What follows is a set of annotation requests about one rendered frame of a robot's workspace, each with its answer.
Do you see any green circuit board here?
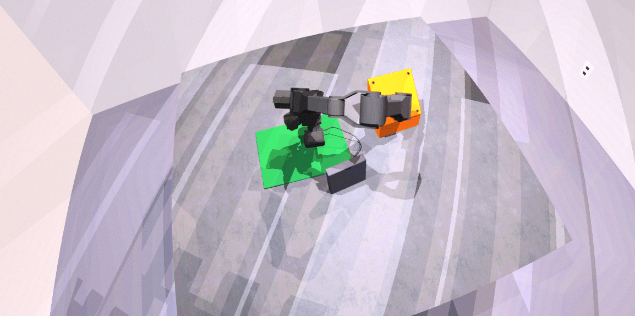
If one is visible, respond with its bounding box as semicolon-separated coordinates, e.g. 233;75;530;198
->
255;114;351;189

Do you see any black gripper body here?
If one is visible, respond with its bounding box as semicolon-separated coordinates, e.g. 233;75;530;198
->
302;112;325;148

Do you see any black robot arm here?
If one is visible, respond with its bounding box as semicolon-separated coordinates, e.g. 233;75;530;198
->
272;88;412;131

